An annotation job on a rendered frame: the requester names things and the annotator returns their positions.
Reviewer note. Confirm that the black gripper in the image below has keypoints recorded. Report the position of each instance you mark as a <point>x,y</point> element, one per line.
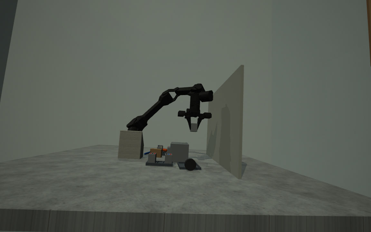
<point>194,111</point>

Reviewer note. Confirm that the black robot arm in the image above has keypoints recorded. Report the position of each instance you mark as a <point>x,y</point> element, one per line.
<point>196,93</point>

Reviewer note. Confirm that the brown cardboard box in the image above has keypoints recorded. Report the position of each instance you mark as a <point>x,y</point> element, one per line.
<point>157,151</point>

